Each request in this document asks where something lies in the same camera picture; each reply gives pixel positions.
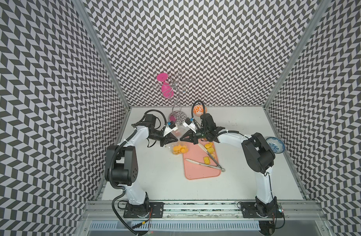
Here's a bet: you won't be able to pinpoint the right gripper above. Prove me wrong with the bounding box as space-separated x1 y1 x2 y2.
180 126 209 144

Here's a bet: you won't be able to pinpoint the clear resealable bag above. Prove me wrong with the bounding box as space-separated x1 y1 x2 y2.
168 135 189 155

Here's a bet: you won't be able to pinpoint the metal tongs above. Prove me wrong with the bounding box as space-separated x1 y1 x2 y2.
183 142 225 172

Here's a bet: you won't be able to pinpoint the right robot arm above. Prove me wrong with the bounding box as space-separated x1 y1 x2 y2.
180 100 278 218

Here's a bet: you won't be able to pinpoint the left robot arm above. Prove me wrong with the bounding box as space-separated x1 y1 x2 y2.
105 109 178 218

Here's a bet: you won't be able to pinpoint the yellow cat cookie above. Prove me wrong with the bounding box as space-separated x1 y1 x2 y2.
204 143 214 150

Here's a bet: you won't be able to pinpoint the orange patterned small bowl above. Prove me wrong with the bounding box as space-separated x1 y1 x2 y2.
193 105 208 117

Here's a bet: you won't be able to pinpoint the rectangular cracker cookie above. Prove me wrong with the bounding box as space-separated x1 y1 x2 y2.
203 156 211 165

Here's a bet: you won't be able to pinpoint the pink ornament on stand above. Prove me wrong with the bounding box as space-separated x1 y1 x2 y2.
157 73 174 98

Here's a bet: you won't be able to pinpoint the blue white porcelain bowl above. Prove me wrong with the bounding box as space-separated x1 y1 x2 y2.
266 137 286 154

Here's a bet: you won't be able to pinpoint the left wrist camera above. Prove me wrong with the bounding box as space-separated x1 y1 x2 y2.
164 121 178 135

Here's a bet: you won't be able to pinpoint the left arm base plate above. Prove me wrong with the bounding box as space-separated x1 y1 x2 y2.
123 202 164 219

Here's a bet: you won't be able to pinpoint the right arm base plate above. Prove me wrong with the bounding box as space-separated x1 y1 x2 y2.
238 202 284 219

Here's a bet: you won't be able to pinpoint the aluminium front rail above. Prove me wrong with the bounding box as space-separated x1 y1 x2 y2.
81 200 327 221

